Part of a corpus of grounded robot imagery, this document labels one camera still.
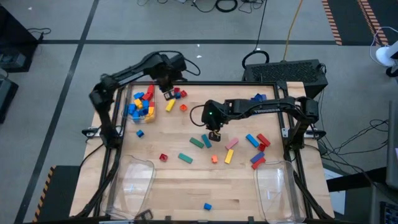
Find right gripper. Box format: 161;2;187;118
201;99;233;142

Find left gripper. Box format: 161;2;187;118
149;52;187;101

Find teal long wooden block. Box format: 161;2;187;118
201;134;213;149

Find pink long wooden block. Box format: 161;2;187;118
224;138;240;151

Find green long wooden block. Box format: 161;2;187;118
189;137;205;149
178;152;194;164

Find light blue long block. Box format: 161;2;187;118
245;134;260;148

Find clear plastic bin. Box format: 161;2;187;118
104;154;156;220
253;160;307;224
119;77;156;125

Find red long wooden block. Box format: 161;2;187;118
256;133;271;147
251;157;267;170

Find black perforated computer case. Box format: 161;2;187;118
241;58;329;103

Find black desk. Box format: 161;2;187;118
326;166;388;192

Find black floor mat striped edges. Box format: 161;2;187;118
32;165;81;223
322;0;398;47

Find grey equipment box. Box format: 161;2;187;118
0;68;19;125

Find black cabinet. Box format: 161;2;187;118
0;4;40;74

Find black monitor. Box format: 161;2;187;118
385;99;398;190

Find white round stand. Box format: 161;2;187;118
374;40;398;68

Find black cable with coil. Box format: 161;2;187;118
241;0;271;70

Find black coiled cable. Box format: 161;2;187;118
215;0;239;14

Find yellow cable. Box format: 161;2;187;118
282;0;304;62

